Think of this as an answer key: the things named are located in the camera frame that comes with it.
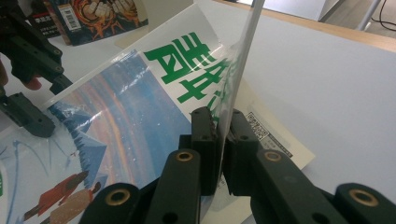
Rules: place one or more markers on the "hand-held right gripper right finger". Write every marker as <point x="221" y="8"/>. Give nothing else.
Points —
<point x="243" y="155"/>

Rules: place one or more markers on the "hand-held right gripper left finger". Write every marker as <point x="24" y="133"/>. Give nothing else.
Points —
<point x="207" y="149"/>

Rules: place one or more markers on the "red cover magazine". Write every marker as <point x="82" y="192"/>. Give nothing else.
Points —
<point x="43" y="25"/>

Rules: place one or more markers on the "white green-lettered magazine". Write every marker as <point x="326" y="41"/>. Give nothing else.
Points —
<point x="130" y="109"/>

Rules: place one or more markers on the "dark blue cover magazine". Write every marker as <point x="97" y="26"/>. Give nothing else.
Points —
<point x="102" y="18"/>

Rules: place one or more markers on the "grey table board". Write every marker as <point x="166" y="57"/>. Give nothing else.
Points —
<point x="311" y="77"/>

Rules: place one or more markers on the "white-legged wooden desk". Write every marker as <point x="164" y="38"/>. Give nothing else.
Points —
<point x="369" y="15"/>

